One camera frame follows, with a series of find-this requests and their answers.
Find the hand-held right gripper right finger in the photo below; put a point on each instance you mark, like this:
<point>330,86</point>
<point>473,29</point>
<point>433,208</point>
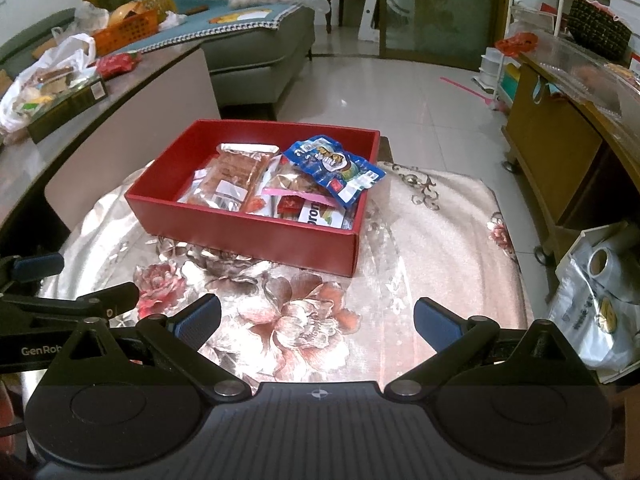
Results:
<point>437,325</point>

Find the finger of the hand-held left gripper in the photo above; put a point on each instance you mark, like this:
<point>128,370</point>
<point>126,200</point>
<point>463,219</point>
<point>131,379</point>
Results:
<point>40,266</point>
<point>60,310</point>

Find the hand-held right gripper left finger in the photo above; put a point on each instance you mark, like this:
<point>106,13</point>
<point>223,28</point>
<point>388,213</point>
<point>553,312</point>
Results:
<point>197,320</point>

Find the red cardboard box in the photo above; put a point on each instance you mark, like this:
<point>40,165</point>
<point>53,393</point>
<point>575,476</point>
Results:
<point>240,240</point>

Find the orange transparent snack packet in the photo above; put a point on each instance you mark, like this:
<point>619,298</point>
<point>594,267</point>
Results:
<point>230,175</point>

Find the white wafer packet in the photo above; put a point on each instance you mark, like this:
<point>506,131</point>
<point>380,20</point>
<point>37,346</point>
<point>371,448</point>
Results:
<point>320,217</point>

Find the blue snack packet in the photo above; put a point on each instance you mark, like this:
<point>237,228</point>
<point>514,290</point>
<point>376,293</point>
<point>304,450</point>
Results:
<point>330,160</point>

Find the grey printed plastic bag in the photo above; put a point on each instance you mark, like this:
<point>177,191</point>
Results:
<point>585,320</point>

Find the dark box with barcode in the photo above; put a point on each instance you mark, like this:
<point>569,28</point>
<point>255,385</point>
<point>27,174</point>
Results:
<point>65,110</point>

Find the grey coffee table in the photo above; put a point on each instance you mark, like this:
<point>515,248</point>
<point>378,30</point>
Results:
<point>125,125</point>

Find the clear film roll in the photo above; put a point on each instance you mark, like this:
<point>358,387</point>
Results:
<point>602,260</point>

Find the brown wooden table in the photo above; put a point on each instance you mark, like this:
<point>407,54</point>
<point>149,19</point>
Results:
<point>386,150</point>

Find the wooden cabinet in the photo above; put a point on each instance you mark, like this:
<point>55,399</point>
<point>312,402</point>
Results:
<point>555,150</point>

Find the red crinkled packet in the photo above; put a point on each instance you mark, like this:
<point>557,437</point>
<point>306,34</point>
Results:
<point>117,65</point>

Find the orange plastic basket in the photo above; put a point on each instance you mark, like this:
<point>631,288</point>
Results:
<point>130,32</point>

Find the teal storage bin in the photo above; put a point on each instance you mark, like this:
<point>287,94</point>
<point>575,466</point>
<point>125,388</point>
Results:
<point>510,82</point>

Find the crumpled white plastic bag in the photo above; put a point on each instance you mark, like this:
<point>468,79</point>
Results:
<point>92,15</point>

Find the white stacked containers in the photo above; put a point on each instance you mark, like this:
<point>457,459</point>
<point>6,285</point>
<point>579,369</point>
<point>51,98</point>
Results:
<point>491,70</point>

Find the grey sofa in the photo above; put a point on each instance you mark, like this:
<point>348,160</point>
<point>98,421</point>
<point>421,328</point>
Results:
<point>260,65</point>

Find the yellow plastic bowl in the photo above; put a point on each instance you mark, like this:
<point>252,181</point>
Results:
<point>127,11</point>

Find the clear plastic tray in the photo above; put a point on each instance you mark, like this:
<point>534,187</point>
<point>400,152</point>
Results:
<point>585,75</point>

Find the red paper decoration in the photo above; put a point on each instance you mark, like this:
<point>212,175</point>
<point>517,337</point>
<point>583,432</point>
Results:
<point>517,45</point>

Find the teal sofa cover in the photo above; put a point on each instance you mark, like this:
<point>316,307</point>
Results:
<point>220,22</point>

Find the white perforated board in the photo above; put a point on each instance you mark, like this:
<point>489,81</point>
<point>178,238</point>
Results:
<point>369,25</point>

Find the glass sliding door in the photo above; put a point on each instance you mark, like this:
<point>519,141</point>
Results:
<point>440,10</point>

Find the clear plastic bag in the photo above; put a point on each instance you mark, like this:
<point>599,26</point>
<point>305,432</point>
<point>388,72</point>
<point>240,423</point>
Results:
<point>280,0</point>

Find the dark woven basket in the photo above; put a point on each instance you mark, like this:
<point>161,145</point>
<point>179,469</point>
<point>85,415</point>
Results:
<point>600,30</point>

